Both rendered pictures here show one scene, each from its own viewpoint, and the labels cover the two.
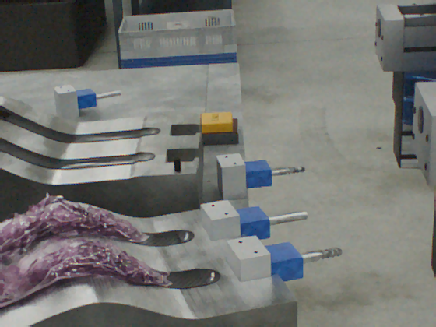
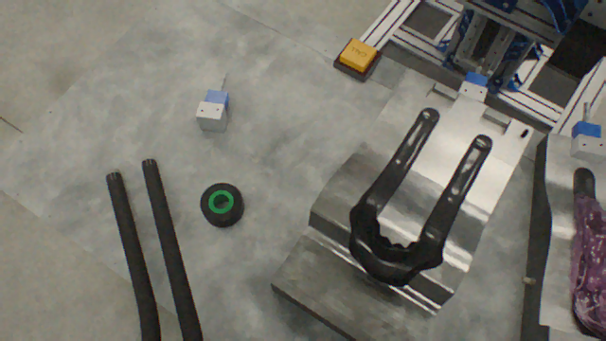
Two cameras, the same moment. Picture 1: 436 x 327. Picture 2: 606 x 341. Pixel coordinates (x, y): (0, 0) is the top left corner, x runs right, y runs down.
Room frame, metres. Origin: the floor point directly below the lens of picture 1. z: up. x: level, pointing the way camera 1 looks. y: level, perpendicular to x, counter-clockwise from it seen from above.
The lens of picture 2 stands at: (1.23, 0.56, 1.68)
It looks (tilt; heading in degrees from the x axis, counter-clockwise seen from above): 65 degrees down; 299
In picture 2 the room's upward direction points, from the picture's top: 2 degrees counter-clockwise
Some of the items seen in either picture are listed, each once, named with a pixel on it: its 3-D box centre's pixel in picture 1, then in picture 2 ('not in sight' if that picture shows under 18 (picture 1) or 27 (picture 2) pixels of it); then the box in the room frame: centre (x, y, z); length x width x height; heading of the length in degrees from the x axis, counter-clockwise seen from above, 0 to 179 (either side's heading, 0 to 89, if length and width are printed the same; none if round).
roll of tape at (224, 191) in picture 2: not in sight; (222, 205); (1.53, 0.33, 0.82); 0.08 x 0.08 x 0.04
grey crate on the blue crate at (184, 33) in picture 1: (178, 34); not in sight; (4.50, -0.14, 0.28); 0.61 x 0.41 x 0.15; 85
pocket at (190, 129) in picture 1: (185, 141); (440, 99); (1.24, -0.04, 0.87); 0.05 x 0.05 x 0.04; 85
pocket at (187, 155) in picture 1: (182, 167); (491, 125); (1.13, -0.03, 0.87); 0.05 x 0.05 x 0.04; 85
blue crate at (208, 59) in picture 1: (180, 66); not in sight; (4.50, -0.14, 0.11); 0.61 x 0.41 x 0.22; 85
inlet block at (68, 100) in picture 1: (89, 97); (218, 98); (1.66, 0.14, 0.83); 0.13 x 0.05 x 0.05; 108
